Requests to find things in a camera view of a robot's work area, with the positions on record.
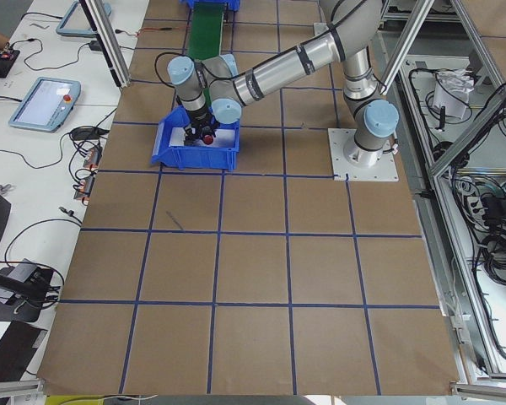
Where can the teach pendant near right bin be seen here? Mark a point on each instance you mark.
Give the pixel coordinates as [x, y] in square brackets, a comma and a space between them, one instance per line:
[75, 23]

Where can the teach pendant near left bin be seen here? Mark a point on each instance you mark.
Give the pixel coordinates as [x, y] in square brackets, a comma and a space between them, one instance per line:
[47, 104]

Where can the green conveyor belt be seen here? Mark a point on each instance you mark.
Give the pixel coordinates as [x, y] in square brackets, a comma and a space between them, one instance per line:
[206, 30]

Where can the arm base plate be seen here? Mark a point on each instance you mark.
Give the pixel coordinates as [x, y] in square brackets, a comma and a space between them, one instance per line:
[351, 163]

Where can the aluminium frame post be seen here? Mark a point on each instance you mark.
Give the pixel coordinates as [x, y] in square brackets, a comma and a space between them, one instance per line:
[96, 15]

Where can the teach pendant bin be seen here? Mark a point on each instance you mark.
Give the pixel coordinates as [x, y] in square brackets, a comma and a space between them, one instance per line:
[47, 104]
[75, 23]

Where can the blue bin left side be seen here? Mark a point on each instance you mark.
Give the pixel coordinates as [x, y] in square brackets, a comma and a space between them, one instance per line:
[169, 147]

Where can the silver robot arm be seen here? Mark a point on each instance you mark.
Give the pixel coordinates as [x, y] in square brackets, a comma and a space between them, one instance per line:
[213, 93]

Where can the brown paper table cover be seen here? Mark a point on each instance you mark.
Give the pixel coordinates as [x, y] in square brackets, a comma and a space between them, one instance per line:
[271, 279]

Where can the white foam pad left bin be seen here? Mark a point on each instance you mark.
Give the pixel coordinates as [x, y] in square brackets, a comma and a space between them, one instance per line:
[222, 138]

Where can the black power adapter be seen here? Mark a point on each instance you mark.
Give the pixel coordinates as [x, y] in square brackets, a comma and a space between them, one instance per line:
[95, 46]

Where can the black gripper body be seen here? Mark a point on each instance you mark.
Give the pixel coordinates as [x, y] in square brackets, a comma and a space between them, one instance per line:
[198, 119]

